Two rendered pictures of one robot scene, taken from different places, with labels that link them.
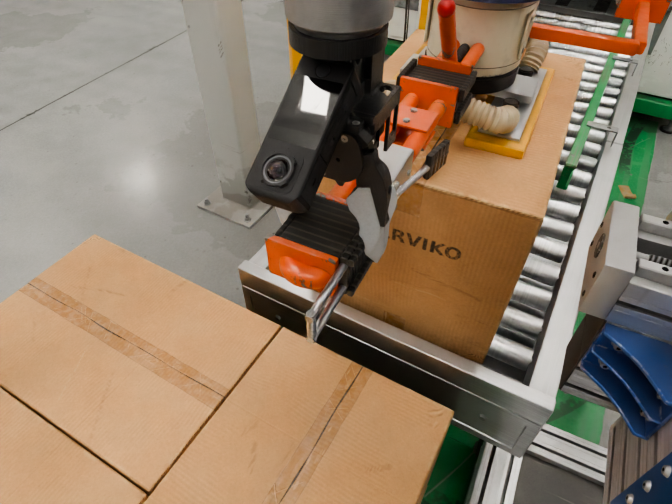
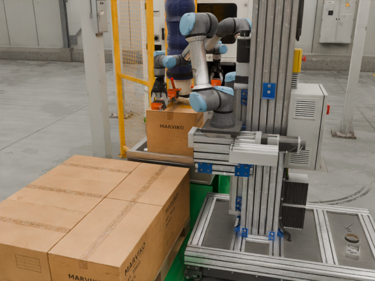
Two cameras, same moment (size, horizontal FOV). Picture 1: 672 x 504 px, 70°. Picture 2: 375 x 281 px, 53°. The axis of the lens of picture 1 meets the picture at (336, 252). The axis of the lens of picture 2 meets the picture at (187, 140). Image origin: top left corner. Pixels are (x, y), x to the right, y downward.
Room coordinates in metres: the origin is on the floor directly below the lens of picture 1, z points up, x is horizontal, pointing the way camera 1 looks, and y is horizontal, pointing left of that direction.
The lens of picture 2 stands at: (-2.10, 0.39, 1.70)
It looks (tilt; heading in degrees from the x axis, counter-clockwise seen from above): 20 degrees down; 347
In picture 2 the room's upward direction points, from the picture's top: straight up
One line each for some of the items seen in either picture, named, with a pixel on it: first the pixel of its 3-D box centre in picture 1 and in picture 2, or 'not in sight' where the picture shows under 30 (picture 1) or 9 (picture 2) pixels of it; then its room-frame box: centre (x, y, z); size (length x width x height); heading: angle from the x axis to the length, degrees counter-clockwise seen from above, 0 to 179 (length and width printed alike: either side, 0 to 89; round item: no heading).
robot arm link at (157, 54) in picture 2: not in sight; (159, 59); (0.35, 0.00, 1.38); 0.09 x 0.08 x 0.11; 20
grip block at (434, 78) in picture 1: (434, 90); (172, 93); (0.65, -0.14, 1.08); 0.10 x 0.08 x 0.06; 64
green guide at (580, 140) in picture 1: (618, 70); not in sight; (1.77, -1.08, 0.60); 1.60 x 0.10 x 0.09; 150
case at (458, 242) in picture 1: (446, 180); (179, 125); (0.88, -0.25, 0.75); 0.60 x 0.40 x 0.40; 154
